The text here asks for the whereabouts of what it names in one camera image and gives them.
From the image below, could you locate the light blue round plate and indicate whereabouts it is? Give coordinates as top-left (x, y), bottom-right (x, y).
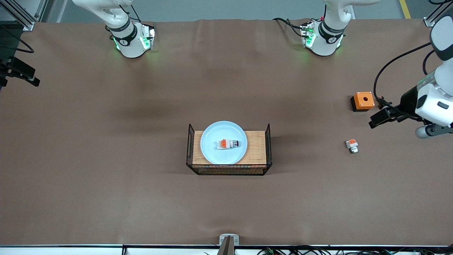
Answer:
top-left (200, 121), bottom-right (248, 165)

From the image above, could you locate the black cable tangle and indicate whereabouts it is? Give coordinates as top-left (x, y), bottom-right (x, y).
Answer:
top-left (257, 245), bottom-right (453, 255)

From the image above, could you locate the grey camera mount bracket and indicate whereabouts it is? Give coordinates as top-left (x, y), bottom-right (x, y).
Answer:
top-left (217, 234), bottom-right (240, 255)

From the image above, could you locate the red head push button switch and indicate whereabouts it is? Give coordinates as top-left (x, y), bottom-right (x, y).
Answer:
top-left (214, 139), bottom-right (240, 151)

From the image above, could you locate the black base power cable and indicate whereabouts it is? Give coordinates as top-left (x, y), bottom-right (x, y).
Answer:
top-left (273, 17), bottom-right (305, 38)

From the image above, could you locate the orange button enclosure box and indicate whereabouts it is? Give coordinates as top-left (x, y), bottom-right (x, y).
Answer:
top-left (350, 91), bottom-right (375, 112)

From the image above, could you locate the wooden board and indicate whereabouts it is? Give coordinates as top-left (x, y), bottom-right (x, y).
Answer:
top-left (192, 130), bottom-right (267, 166)

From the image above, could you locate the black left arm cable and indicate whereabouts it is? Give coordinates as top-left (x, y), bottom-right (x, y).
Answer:
top-left (373, 42), bottom-right (433, 103)

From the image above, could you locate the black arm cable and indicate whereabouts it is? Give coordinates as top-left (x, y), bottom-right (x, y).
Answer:
top-left (373, 42), bottom-right (433, 103)
top-left (0, 34), bottom-right (35, 53)

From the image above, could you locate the white table edge rail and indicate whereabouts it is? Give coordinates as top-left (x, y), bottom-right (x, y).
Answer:
top-left (0, 244), bottom-right (453, 255)

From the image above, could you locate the black wire basket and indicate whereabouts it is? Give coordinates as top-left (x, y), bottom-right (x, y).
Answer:
top-left (186, 123), bottom-right (273, 176)

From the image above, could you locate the brown table cover sheet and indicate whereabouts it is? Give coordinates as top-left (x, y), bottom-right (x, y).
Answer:
top-left (0, 18), bottom-right (453, 247)

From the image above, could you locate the aluminium frame post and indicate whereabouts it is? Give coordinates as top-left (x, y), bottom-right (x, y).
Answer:
top-left (424, 0), bottom-right (453, 28)
top-left (0, 0), bottom-right (48, 32)

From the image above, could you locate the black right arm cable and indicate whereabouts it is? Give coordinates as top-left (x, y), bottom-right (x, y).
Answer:
top-left (0, 34), bottom-right (35, 53)

